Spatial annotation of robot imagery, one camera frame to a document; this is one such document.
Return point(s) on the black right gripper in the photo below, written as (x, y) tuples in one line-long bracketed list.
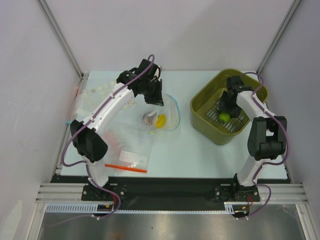
[(229, 107)]

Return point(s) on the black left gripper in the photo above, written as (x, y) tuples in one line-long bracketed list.
[(157, 99)]

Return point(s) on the green lime toy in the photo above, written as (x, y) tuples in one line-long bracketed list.
[(224, 117)]

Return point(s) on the olive green plastic bin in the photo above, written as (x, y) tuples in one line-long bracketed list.
[(205, 115)]

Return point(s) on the clear bag blue zipper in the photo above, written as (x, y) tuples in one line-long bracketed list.
[(102, 117)]

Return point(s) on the red apple toy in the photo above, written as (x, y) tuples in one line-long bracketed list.
[(148, 118)]

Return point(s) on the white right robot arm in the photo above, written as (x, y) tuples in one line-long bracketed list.
[(267, 143)]

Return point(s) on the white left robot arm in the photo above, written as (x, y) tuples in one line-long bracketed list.
[(87, 135)]

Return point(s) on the clear bag with round dots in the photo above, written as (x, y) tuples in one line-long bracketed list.
[(97, 88)]

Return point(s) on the clear bag red zipper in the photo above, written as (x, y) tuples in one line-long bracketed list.
[(129, 148)]

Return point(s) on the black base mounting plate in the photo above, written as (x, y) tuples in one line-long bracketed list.
[(161, 193)]

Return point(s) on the white slotted cable duct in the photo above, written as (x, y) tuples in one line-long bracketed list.
[(101, 209)]

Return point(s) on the aluminium frame rail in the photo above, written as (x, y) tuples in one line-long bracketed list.
[(73, 193)]

